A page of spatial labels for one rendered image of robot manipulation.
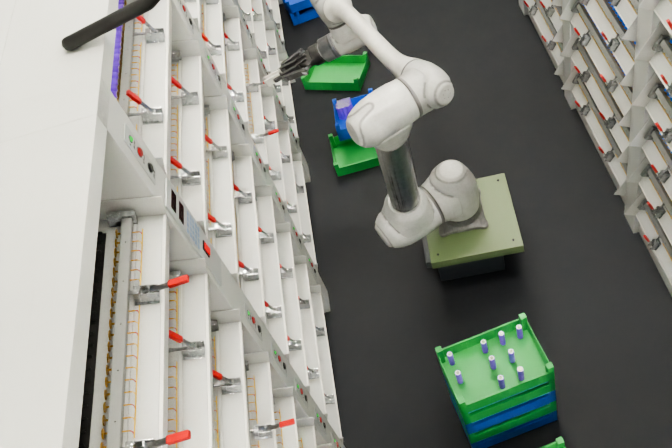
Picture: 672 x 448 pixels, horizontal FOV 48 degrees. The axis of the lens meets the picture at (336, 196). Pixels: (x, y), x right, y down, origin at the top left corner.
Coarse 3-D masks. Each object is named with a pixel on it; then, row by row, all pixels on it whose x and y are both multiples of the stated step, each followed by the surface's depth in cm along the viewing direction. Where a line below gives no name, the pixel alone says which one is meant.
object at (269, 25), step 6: (270, 24) 362; (270, 30) 364; (270, 36) 361; (270, 42) 358; (270, 48) 350; (276, 48) 355; (270, 54) 352; (276, 54) 352; (270, 60) 349; (276, 60) 349; (270, 66) 346; (276, 66) 346; (276, 84) 338; (276, 90) 334; (282, 90) 335; (282, 96) 333; (282, 102) 330
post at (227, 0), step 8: (224, 0) 268; (232, 0) 269; (240, 8) 282; (240, 16) 277; (240, 24) 276; (248, 40) 282; (248, 48) 285; (264, 64) 303; (264, 72) 297; (280, 112) 311; (280, 120) 315; (288, 120) 328; (288, 128) 321; (296, 152) 330; (304, 160) 344; (304, 168) 338; (304, 176) 342
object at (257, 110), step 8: (256, 48) 285; (248, 56) 287; (256, 56) 288; (248, 64) 287; (256, 64) 287; (256, 72) 284; (248, 80) 280; (256, 80) 281; (248, 96) 275; (256, 96) 275; (248, 104) 272; (256, 104) 272; (256, 112) 269; (256, 120) 266; (256, 128) 264; (264, 128) 264; (264, 136) 261; (256, 144) 258; (264, 144) 259; (264, 152) 256; (264, 160) 254
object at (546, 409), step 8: (456, 408) 250; (544, 408) 242; (552, 408) 244; (520, 416) 242; (528, 416) 243; (536, 416) 245; (496, 424) 247; (504, 424) 242; (512, 424) 244; (520, 424) 246; (480, 432) 242; (488, 432) 243; (496, 432) 245; (472, 440) 244
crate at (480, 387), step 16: (480, 336) 237; (496, 336) 240; (512, 336) 239; (528, 336) 238; (464, 352) 240; (480, 352) 239; (496, 352) 237; (528, 352) 235; (448, 368) 238; (464, 368) 237; (480, 368) 235; (496, 368) 234; (512, 368) 233; (528, 368) 231; (544, 368) 230; (464, 384) 233; (480, 384) 232; (496, 384) 231; (512, 384) 230; (528, 384) 225; (464, 400) 222; (480, 400) 224; (496, 400) 227
